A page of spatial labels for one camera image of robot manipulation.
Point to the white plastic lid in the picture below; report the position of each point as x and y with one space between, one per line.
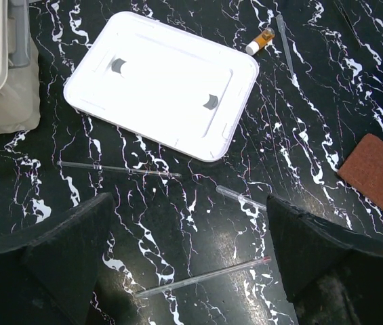
170 86

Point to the clear glass rod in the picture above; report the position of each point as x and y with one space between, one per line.
118 169

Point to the beige plastic bin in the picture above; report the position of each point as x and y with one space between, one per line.
19 69

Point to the orange capped vial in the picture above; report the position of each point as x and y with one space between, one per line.
260 41

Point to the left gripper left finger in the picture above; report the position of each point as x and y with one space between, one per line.
48 271

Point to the thermometer with red tip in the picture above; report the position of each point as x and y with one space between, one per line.
201 278

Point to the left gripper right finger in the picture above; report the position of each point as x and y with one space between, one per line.
332 275

